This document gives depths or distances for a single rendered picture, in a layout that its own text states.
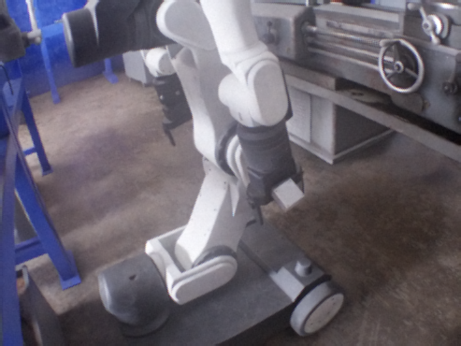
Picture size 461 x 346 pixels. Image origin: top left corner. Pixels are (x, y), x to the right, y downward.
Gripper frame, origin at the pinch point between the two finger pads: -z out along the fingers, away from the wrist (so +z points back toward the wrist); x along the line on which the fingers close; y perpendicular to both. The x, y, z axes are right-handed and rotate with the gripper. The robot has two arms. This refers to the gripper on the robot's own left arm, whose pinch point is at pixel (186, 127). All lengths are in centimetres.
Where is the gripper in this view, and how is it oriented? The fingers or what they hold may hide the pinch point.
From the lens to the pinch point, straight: 106.6
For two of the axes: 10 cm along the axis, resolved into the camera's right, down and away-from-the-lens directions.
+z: -2.6, -7.6, -6.0
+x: 8.2, -5.0, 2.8
